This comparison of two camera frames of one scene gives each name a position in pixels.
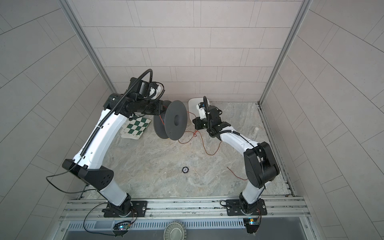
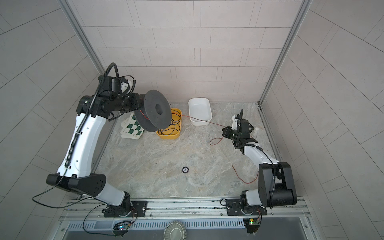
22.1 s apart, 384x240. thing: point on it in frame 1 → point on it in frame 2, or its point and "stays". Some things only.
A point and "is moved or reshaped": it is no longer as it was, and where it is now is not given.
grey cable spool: (172, 123) is moved or reshaped
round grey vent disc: (175, 230) stays
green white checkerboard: (133, 128) stays
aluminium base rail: (284, 209) stays
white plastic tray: (193, 110) stays
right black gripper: (198, 123) → (227, 134)
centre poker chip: (185, 169) stays
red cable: (204, 145) is moved or reshaped
